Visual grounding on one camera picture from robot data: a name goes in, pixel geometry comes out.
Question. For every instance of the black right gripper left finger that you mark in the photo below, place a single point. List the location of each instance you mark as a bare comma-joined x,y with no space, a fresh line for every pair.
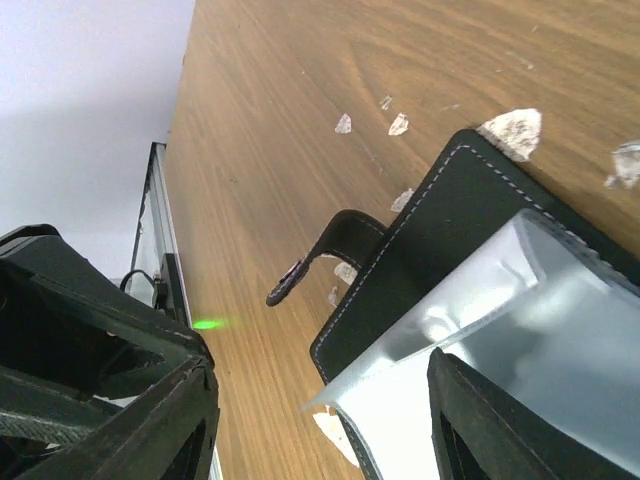
94,396

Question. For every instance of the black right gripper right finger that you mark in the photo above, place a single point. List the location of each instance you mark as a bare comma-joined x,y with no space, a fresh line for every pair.
481,432

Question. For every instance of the black leather card holder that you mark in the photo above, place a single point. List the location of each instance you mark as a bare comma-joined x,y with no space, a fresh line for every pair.
487,265

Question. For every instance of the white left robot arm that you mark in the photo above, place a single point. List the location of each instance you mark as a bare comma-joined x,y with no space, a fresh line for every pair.
50,300

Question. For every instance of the white plastic shard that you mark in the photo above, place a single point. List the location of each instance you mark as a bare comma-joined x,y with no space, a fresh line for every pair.
344,124
402,200
399,125

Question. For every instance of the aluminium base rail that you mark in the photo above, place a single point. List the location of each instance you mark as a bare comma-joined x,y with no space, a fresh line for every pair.
158,278

